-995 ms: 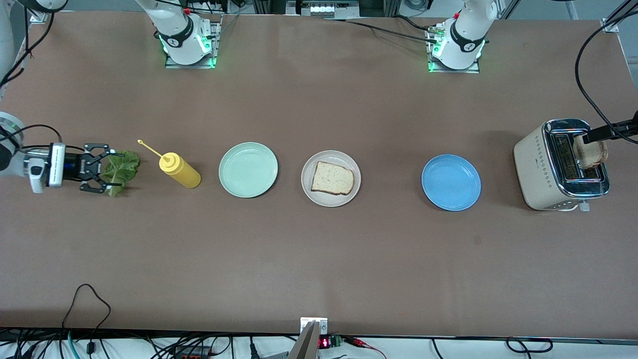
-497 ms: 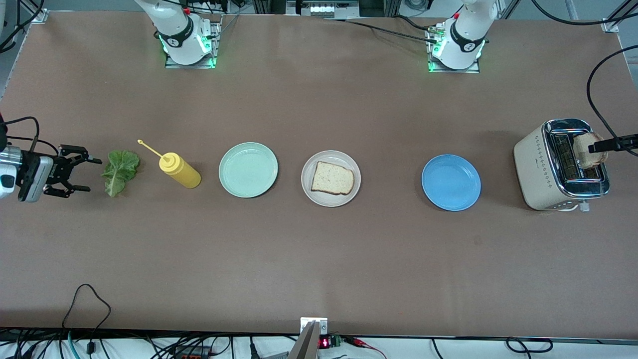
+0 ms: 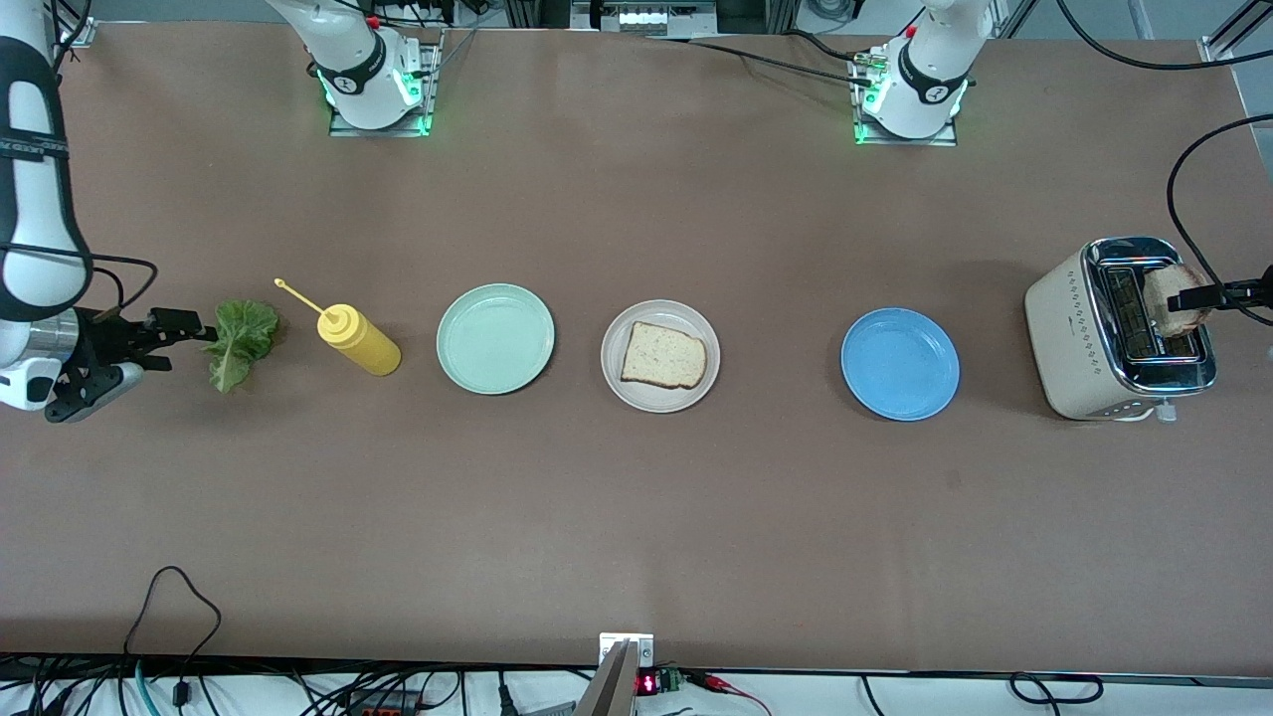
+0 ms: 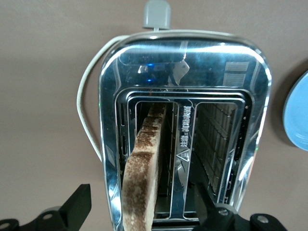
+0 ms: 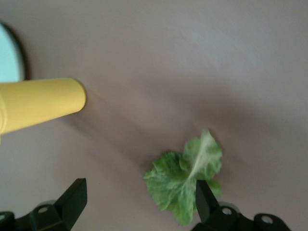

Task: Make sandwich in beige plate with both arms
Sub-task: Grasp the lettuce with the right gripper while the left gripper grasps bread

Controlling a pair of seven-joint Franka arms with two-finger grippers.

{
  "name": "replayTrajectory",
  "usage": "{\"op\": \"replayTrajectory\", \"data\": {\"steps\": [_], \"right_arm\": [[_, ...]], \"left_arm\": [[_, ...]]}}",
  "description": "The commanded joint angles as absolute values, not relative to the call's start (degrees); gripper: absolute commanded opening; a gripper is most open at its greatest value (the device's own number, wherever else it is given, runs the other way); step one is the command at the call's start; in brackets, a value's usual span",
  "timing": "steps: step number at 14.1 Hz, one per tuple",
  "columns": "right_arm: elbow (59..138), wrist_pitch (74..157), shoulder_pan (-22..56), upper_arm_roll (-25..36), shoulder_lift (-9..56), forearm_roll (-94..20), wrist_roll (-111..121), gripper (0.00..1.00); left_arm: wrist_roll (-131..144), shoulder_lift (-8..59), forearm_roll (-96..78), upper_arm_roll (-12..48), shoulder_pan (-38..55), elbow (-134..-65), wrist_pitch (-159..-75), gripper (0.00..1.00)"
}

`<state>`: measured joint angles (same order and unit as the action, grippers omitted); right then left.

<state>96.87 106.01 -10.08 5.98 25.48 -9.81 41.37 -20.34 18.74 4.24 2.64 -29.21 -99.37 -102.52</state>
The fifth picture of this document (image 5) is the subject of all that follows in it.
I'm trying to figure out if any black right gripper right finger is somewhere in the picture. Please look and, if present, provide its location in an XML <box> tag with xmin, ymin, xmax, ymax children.
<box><xmin>191</xmin><ymin>179</ymin><xmax>292</xmax><ymax>231</ymax></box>

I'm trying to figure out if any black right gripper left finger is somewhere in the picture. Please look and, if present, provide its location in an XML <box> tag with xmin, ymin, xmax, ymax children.
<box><xmin>0</xmin><ymin>178</ymin><xmax>87</xmax><ymax>231</ymax></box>

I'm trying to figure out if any mint green plate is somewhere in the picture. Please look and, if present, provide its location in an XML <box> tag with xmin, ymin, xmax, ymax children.
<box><xmin>0</xmin><ymin>22</ymin><xmax>25</xmax><ymax>83</ymax></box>

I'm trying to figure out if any yellow squeeze bottle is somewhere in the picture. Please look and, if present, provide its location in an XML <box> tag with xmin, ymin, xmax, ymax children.
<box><xmin>0</xmin><ymin>77</ymin><xmax>88</xmax><ymax>145</ymax></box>

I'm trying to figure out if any green lettuce leaf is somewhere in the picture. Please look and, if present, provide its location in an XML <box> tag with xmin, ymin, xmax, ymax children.
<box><xmin>143</xmin><ymin>129</ymin><xmax>223</xmax><ymax>226</ymax></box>

